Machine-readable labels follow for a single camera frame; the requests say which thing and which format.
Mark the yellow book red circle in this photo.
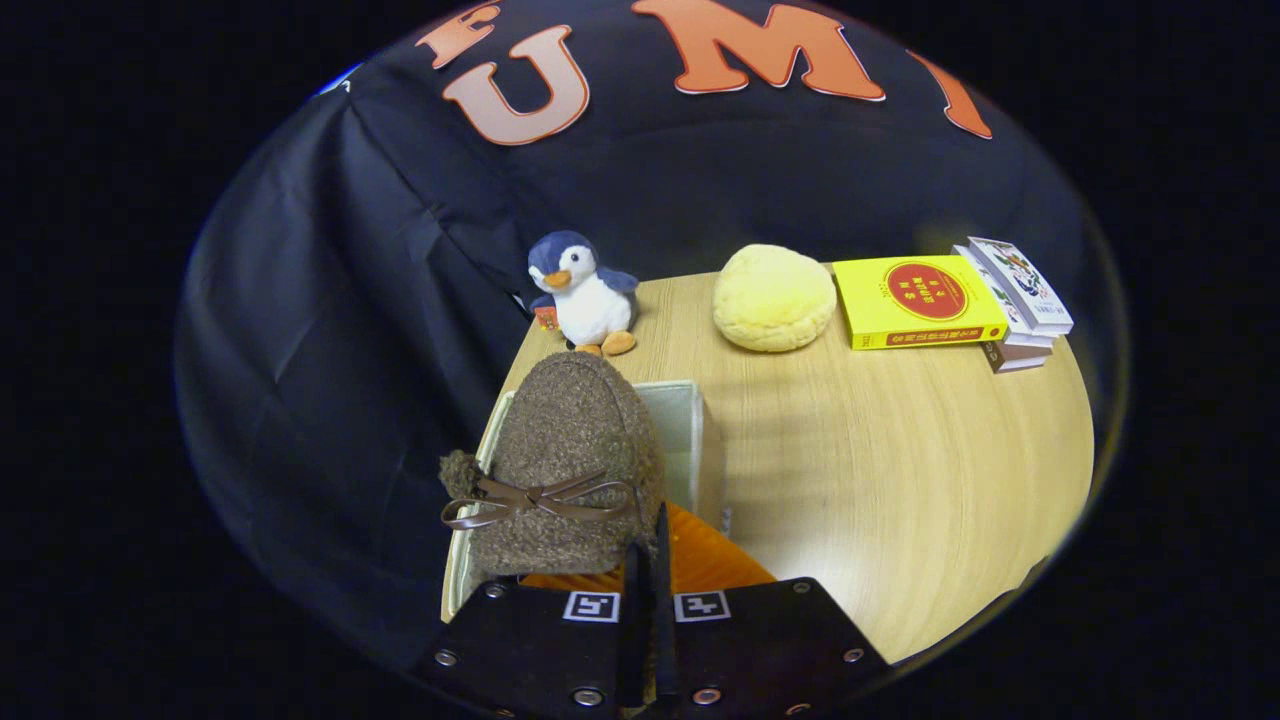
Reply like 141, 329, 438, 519
832, 255, 1009, 351

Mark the brown fuzzy shoe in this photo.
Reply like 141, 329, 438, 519
440, 350, 669, 578

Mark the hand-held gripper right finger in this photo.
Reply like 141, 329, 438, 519
655, 503, 891, 720

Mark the brown book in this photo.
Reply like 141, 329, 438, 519
980, 340, 1049, 374

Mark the blue white penguin plush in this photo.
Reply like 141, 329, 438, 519
527, 231, 641, 357

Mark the yellow bread plush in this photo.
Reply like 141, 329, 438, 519
712, 244, 837, 353

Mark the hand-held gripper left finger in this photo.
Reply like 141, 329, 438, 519
415, 545, 647, 720

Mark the beige fabric storage box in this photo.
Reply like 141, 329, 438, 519
440, 380, 729, 623

